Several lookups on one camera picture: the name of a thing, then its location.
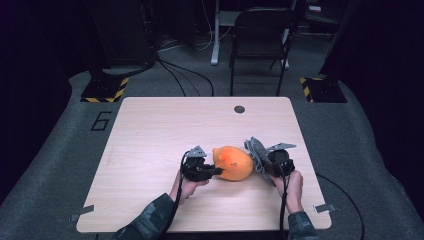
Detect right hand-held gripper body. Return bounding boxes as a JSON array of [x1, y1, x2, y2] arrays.
[[265, 142, 297, 178]]

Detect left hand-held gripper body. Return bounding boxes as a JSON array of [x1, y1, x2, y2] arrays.
[[180, 145, 214, 183]]

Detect orange plush toy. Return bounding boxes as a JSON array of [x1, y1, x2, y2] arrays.
[[212, 145, 255, 182]]

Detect grey terry cloth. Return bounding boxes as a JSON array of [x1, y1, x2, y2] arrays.
[[243, 136, 278, 186]]

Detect person's left hand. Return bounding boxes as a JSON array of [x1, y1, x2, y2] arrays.
[[169, 170, 210, 206]]

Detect person's right hand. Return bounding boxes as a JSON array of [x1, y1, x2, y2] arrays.
[[269, 169, 305, 214]]

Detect grey tape strip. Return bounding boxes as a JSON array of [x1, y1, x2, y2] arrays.
[[313, 202, 337, 214], [69, 204, 96, 223]]

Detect black stand base striped edge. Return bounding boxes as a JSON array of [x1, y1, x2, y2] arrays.
[[80, 69, 130, 104], [298, 75, 348, 104]]

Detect white desk leg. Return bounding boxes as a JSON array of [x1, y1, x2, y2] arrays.
[[210, 0, 242, 66]]

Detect black folding chair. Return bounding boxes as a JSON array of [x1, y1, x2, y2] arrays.
[[228, 7, 295, 98]]

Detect dark cabinet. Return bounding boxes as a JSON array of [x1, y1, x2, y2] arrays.
[[87, 0, 158, 70]]

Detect left hand-held gripper cable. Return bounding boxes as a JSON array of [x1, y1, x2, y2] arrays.
[[159, 150, 192, 240]]

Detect hand-held gripper cable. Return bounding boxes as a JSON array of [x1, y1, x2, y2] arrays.
[[278, 163, 290, 240], [159, 150, 192, 240]]

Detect right hand-held gripper cable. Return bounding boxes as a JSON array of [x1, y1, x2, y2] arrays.
[[278, 163, 290, 240]]

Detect thin black floor cable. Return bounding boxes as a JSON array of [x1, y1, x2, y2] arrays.
[[315, 172, 366, 240]]

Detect black floor cables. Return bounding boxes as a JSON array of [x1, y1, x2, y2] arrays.
[[155, 57, 215, 98]]

